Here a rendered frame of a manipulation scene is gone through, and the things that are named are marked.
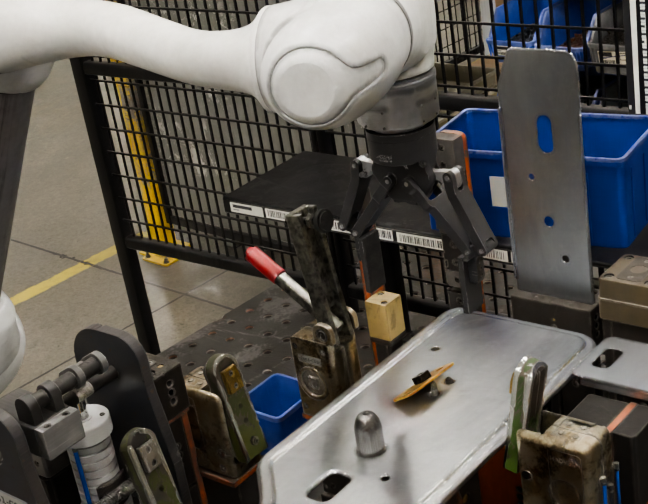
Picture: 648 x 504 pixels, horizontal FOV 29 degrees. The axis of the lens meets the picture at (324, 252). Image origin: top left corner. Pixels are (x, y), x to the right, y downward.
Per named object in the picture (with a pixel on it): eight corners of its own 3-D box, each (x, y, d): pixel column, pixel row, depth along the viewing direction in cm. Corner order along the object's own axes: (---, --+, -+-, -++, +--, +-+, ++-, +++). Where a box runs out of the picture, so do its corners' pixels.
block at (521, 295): (604, 503, 173) (590, 311, 160) (528, 479, 180) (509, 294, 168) (614, 491, 175) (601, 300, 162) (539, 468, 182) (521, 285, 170)
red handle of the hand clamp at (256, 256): (332, 331, 152) (239, 251, 157) (326, 343, 153) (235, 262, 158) (353, 316, 155) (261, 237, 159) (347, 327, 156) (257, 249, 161)
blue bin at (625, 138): (628, 250, 168) (623, 160, 162) (426, 230, 184) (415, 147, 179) (667, 201, 180) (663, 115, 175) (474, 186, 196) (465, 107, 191)
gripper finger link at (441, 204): (419, 170, 138) (426, 163, 137) (484, 249, 137) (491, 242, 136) (398, 184, 136) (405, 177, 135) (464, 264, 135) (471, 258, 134)
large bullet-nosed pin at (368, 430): (376, 471, 138) (368, 421, 136) (353, 464, 140) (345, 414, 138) (392, 456, 141) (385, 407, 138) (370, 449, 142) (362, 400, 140)
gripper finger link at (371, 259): (362, 239, 144) (357, 238, 144) (371, 293, 146) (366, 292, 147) (378, 229, 146) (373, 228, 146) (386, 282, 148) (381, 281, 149)
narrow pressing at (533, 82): (593, 307, 161) (574, 52, 147) (515, 291, 168) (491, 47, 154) (595, 305, 162) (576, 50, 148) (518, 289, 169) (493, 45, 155)
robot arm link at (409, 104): (402, 87, 126) (409, 142, 129) (452, 59, 132) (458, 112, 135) (332, 81, 132) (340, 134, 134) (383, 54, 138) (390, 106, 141)
